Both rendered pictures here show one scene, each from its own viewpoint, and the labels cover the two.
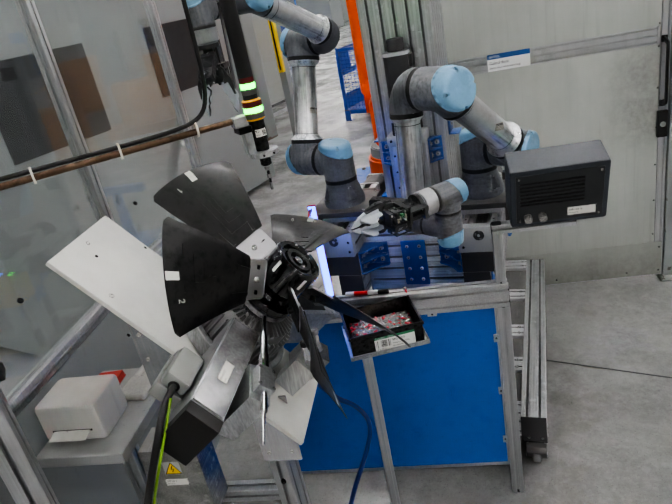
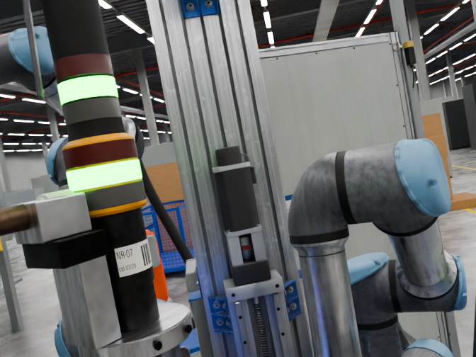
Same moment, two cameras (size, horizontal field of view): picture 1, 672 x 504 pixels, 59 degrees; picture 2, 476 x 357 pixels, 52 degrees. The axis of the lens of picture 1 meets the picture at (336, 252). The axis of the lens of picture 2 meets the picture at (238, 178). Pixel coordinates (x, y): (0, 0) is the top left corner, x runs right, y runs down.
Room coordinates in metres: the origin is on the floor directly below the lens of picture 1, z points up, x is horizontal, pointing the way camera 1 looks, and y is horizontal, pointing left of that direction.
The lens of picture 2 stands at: (1.05, 0.18, 1.56)
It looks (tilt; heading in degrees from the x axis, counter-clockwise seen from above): 3 degrees down; 333
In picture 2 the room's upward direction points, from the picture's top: 10 degrees counter-clockwise
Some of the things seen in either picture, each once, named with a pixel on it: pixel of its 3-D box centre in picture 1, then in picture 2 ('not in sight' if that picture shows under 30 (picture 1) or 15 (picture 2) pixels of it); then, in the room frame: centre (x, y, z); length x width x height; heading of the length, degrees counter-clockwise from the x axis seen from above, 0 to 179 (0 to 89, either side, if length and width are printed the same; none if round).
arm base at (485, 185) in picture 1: (480, 178); (374, 335); (1.92, -0.53, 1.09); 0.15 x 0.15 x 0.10
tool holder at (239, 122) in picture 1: (255, 134); (109, 268); (1.35, 0.13, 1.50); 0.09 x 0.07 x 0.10; 113
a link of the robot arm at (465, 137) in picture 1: (479, 144); (369, 285); (1.91, -0.54, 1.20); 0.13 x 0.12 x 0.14; 39
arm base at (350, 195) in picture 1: (342, 189); not in sight; (2.10, -0.07, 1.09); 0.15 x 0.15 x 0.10
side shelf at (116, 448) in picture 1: (113, 412); not in sight; (1.36, 0.68, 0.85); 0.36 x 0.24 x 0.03; 168
